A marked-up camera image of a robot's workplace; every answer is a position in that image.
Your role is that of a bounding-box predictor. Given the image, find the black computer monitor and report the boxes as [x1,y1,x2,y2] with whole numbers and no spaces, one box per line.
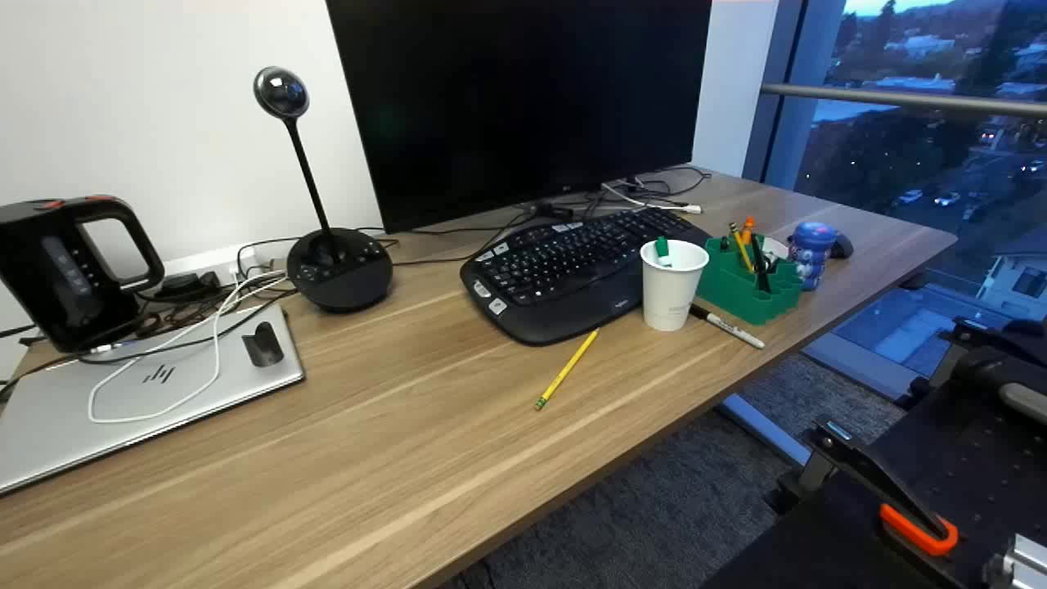
[328,0,714,232]

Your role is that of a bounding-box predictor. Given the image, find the green marker in cup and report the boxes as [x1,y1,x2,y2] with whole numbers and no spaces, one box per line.
[653,236,672,262]

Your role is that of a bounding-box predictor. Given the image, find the white paper cup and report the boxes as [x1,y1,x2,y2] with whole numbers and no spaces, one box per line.
[641,236,709,332]

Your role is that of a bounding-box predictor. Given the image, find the black white Sharpie marker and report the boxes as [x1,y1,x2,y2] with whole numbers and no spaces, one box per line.
[689,304,767,351]

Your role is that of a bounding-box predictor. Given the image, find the yellow pencil on table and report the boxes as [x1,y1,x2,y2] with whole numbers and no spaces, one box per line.
[533,331,599,413]

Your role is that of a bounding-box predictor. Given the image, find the black ergonomic keyboard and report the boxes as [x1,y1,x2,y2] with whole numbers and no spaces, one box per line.
[460,208,705,348]

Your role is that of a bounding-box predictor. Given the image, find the green honeycomb desk organizer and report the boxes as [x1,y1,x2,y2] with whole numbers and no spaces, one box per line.
[697,238,803,325]

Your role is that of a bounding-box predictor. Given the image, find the silver HP laptop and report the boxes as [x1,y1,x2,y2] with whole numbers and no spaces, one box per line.
[0,304,304,493]

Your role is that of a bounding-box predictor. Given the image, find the orange handled clamp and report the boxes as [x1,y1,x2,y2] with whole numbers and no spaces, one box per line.
[810,418,960,560]

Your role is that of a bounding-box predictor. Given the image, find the small black adapter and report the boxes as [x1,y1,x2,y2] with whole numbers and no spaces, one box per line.
[242,321,283,365]

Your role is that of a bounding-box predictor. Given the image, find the black electric kettle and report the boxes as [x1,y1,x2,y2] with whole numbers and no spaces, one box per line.
[0,197,165,351]

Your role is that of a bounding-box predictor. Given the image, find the yellow pencil in organizer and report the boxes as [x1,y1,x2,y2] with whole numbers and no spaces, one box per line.
[731,223,756,276]

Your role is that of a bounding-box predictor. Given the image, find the blue Mentos gum bottle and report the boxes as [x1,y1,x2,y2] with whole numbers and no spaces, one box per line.
[789,223,836,290]

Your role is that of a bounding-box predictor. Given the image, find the white cable on laptop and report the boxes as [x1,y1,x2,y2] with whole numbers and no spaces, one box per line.
[86,271,287,429]

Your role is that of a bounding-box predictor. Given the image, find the black computer mouse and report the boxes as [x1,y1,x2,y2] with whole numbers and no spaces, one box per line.
[830,236,854,262]

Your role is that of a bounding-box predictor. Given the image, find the black conference webcam on stand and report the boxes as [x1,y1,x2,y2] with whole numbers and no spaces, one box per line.
[253,64,394,314]

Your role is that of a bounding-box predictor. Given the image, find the black equipment stand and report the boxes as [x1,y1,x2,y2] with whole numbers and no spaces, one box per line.
[705,321,1047,589]

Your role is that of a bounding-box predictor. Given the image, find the black pen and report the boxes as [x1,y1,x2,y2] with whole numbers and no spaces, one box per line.
[749,232,772,294]

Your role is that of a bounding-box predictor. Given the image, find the black cables behind monitor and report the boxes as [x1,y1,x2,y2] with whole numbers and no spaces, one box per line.
[533,163,709,223]

